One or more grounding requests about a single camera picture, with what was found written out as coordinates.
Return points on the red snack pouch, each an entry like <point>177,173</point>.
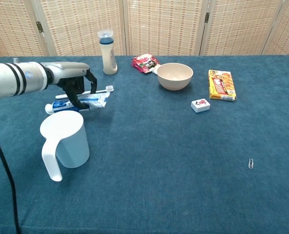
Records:
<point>144,63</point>

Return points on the blue tablecloth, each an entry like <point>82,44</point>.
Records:
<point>159,146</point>

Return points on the beige bowl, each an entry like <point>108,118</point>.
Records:
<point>175,78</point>

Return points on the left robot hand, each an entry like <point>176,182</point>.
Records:
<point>68,69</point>

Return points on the beige bottle with blue cap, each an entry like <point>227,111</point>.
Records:
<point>109,61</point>

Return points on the white mahjong tile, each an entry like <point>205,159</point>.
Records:
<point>200,105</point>

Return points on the woven folding screen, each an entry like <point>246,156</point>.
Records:
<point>164,26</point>

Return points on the dark screen hinge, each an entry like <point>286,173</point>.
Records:
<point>206,17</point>
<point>39,26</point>

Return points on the white handled cup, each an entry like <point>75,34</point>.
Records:
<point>71,146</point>

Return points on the white toothbrush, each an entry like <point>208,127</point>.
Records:
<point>109,88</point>

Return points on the blue white toothpaste tube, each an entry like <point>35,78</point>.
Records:
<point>95,100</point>

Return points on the yellow orange food box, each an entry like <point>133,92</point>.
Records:
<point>221,85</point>

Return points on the metal paper clip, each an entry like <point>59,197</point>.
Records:
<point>250,163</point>

